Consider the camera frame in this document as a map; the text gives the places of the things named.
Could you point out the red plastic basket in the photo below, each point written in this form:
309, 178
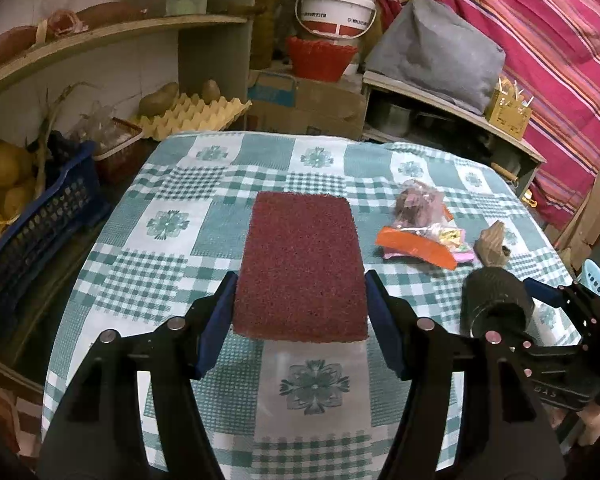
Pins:
320, 59

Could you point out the gold toothpick box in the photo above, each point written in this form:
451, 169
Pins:
507, 112

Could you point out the curved wooden shelf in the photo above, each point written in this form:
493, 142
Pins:
105, 42

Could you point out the cardboard box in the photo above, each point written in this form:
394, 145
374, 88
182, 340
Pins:
305, 105

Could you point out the yellow fruit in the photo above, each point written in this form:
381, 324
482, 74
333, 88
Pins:
15, 201
0, 165

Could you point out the dark red scouring pad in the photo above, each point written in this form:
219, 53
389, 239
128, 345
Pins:
301, 270

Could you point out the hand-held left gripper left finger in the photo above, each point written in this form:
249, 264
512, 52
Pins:
215, 332

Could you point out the small brown basket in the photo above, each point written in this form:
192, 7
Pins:
117, 152

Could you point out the grey cushion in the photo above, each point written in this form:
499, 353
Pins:
430, 55

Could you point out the brown potato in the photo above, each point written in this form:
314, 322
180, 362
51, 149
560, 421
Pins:
159, 100
210, 91

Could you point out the sweet potato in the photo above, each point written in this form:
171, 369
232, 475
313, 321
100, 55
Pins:
5, 42
107, 12

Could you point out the green checked tablecloth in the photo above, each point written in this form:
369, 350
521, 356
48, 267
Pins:
310, 390

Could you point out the black tape roll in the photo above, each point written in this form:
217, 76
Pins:
497, 300

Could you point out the flattened cardboard pieces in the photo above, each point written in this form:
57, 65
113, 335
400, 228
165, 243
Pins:
595, 220

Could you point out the white plastic bucket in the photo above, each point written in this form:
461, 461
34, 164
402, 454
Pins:
336, 10

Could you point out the pink striped blanket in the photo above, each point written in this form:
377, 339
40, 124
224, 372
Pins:
555, 45

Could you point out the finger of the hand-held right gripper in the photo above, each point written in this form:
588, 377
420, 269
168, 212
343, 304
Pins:
545, 291
517, 346

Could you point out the metal pot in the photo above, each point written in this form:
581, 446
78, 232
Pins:
390, 112

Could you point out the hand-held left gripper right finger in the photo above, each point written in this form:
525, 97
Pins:
386, 327

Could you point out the yellow snack wrapper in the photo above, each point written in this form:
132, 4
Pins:
447, 235

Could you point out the orange plastic wrapper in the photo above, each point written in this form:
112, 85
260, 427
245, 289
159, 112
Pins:
415, 247

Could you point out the blue plastic crate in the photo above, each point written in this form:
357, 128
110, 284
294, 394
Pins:
45, 220

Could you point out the yellow egg tray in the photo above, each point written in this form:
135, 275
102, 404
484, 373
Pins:
195, 115

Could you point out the wooden cabinet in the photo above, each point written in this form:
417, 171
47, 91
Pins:
430, 125

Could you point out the brown paper scrap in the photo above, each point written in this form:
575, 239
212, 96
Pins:
492, 247

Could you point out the dry plant stalk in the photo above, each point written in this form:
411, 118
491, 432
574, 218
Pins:
47, 130

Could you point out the light blue plastic stool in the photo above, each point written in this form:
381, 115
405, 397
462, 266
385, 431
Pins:
595, 280

